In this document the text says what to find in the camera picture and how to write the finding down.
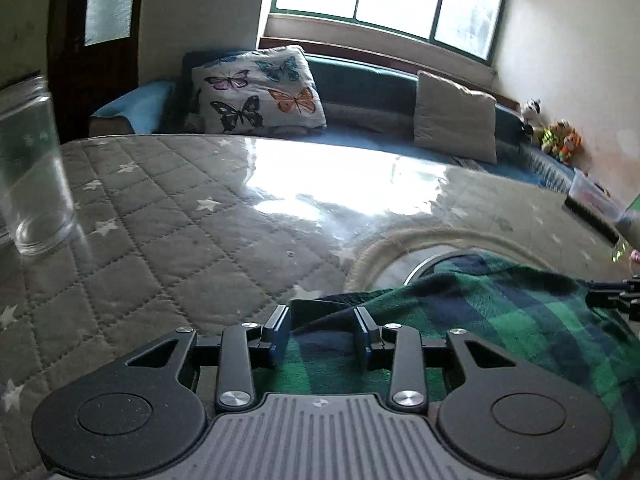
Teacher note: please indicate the green navy plaid shirt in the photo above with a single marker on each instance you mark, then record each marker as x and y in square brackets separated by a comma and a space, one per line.
[539, 316]

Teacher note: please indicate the dark wooden door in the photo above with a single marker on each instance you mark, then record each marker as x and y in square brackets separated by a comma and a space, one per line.
[92, 59]

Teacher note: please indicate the beige plain pillow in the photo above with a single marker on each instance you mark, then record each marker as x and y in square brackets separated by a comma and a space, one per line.
[454, 120]

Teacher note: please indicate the orange green plush toy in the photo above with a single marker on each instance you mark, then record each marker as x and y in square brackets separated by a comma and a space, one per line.
[561, 141]

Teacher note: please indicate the clear glass jar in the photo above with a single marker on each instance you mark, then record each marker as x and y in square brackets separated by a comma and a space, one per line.
[36, 203]

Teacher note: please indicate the butterfly print pillow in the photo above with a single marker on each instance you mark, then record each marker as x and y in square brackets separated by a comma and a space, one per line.
[270, 92]

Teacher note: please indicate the black white plush toy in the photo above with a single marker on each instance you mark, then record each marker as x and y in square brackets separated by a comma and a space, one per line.
[530, 114]

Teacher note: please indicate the blue sofa bench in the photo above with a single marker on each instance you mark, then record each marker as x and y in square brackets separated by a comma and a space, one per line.
[367, 106]

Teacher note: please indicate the clear plastic toy bin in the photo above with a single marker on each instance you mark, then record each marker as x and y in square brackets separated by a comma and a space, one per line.
[589, 195]

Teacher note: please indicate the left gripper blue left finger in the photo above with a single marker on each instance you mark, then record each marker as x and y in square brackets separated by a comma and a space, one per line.
[275, 334]

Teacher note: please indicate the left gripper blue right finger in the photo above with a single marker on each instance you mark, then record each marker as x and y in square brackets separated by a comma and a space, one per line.
[368, 340]

